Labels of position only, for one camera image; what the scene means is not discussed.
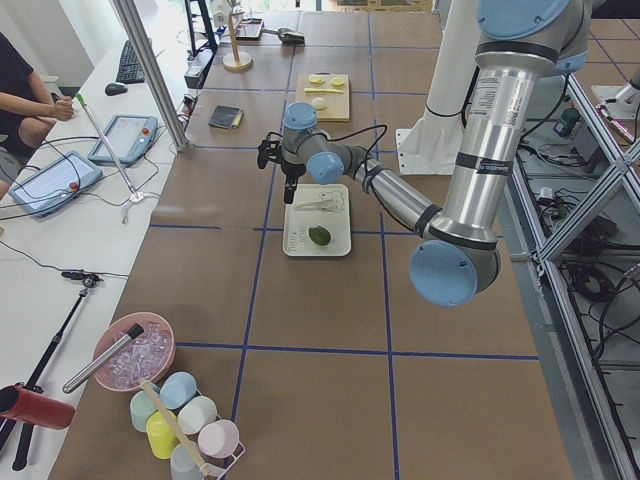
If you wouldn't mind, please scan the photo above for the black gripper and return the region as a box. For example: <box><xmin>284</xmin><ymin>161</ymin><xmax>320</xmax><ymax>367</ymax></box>
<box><xmin>257</xmin><ymin>139</ymin><xmax>304</xmax><ymax>204</ymax></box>

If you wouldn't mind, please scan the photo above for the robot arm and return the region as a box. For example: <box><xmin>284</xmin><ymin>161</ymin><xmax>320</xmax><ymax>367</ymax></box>
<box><xmin>257</xmin><ymin>1</ymin><xmax>593</xmax><ymax>307</ymax></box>

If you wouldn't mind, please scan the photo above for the pink bowl with ice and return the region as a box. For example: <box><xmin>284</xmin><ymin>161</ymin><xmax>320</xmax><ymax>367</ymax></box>
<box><xmin>94</xmin><ymin>312</ymin><xmax>176</xmax><ymax>392</ymax></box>

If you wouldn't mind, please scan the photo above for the white bear tray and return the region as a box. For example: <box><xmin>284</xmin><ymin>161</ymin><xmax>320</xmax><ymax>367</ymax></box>
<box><xmin>283</xmin><ymin>184</ymin><xmax>351</xmax><ymax>257</ymax></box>

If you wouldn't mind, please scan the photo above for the yellow sponge cloth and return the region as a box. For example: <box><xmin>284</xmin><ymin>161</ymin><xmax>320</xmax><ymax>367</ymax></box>
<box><xmin>231</xmin><ymin>110</ymin><xmax>244</xmax><ymax>129</ymax></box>

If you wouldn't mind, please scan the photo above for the yellow plastic knife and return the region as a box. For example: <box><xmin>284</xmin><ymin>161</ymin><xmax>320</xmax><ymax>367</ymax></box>
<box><xmin>303</xmin><ymin>87</ymin><xmax>345</xmax><ymax>94</ymax></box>

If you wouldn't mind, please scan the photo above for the grey cleaning cloth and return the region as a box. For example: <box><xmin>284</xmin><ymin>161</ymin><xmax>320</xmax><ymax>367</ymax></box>
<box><xmin>208</xmin><ymin>105</ymin><xmax>242</xmax><ymax>130</ymax></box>

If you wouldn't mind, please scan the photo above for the bamboo cutting board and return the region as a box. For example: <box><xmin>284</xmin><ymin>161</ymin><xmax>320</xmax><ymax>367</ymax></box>
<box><xmin>295</xmin><ymin>73</ymin><xmax>351</xmax><ymax>122</ymax></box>

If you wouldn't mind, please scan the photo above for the lemon slice top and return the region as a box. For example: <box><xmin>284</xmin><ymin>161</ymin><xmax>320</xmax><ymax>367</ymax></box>
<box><xmin>307</xmin><ymin>74</ymin><xmax>325</xmax><ymax>85</ymax></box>

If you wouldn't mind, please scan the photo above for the wooden stand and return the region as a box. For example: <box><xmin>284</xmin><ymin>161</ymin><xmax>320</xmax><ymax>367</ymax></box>
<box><xmin>222</xmin><ymin>11</ymin><xmax>253</xmax><ymax>73</ymax></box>

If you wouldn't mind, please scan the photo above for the metal scoop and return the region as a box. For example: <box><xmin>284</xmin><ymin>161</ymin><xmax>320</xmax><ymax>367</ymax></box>
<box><xmin>261</xmin><ymin>28</ymin><xmax>305</xmax><ymax>46</ymax></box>

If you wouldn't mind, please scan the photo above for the white rod green tip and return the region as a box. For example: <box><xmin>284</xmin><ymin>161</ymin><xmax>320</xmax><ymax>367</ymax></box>
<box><xmin>75</xmin><ymin>93</ymin><xmax>144</xmax><ymax>203</ymax></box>

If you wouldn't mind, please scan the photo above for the dark tray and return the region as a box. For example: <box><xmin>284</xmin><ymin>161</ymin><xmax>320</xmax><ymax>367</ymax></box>
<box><xmin>235</xmin><ymin>18</ymin><xmax>264</xmax><ymax>41</ymax></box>

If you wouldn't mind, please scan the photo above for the far teach pendant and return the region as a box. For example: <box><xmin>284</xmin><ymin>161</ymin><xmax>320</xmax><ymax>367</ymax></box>
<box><xmin>103</xmin><ymin>114</ymin><xmax>159</xmax><ymax>165</ymax></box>

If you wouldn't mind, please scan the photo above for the teach pendant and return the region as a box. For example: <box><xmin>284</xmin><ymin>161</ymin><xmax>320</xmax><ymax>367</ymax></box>
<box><xmin>9</xmin><ymin>151</ymin><xmax>103</xmax><ymax>217</ymax></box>
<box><xmin>103</xmin><ymin>114</ymin><xmax>159</xmax><ymax>165</ymax></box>

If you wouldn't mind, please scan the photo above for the black keyboard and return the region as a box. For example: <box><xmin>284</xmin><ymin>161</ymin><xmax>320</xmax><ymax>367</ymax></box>
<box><xmin>116</xmin><ymin>40</ymin><xmax>145</xmax><ymax>84</ymax></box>

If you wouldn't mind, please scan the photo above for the black mouse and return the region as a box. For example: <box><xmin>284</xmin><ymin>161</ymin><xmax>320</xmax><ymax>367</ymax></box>
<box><xmin>104</xmin><ymin>82</ymin><xmax>128</xmax><ymax>96</ymax></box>

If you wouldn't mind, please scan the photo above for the steel cylinder tool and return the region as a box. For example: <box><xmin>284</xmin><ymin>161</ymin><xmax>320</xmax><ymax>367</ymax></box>
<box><xmin>62</xmin><ymin>323</ymin><xmax>144</xmax><ymax>394</ymax></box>

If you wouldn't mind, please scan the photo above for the black tripod stick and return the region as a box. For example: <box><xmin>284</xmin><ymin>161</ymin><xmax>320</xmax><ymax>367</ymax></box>
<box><xmin>1</xmin><ymin>270</ymin><xmax>102</xmax><ymax>471</ymax></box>

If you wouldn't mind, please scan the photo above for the blue cup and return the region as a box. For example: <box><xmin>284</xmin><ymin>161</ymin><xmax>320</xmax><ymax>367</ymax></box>
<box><xmin>159</xmin><ymin>371</ymin><xmax>197</xmax><ymax>410</ymax></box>

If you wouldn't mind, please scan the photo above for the white cup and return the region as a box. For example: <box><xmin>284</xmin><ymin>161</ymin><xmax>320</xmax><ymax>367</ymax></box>
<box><xmin>177</xmin><ymin>395</ymin><xmax>218</xmax><ymax>435</ymax></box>

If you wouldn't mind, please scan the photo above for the near teach pendant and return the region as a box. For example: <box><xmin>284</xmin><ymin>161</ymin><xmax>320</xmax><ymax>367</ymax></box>
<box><xmin>9</xmin><ymin>151</ymin><xmax>103</xmax><ymax>217</ymax></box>

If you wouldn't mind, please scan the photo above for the pink cup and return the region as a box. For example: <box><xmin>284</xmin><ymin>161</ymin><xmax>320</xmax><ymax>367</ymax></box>
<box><xmin>197</xmin><ymin>419</ymin><xmax>240</xmax><ymax>459</ymax></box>

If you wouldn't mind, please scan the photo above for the green cup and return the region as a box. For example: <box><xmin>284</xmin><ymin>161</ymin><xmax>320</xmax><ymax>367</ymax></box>
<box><xmin>129</xmin><ymin>390</ymin><xmax>157</xmax><ymax>433</ymax></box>

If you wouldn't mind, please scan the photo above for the seated person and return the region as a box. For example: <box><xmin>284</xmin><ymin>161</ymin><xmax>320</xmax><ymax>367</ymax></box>
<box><xmin>0</xmin><ymin>32</ymin><xmax>76</xmax><ymax>199</ymax></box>

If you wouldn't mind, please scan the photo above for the yellow cup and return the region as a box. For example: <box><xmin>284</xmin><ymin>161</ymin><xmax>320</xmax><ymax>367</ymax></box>
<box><xmin>146</xmin><ymin>411</ymin><xmax>179</xmax><ymax>460</ymax></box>

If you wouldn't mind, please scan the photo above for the grey cup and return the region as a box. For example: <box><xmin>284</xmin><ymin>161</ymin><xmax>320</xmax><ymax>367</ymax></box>
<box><xmin>170</xmin><ymin>444</ymin><xmax>203</xmax><ymax>480</ymax></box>

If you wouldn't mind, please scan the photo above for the red cylinder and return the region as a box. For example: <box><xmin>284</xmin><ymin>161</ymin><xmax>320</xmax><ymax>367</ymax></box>
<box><xmin>1</xmin><ymin>385</ymin><xmax>75</xmax><ymax>430</ymax></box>

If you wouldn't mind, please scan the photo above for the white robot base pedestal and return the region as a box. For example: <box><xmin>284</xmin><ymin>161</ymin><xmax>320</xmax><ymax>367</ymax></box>
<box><xmin>396</xmin><ymin>0</ymin><xmax>480</xmax><ymax>175</ymax></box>

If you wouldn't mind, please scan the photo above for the aluminium frame post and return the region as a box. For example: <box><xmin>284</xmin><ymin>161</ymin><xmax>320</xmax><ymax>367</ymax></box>
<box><xmin>113</xmin><ymin>0</ymin><xmax>188</xmax><ymax>152</ymax></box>

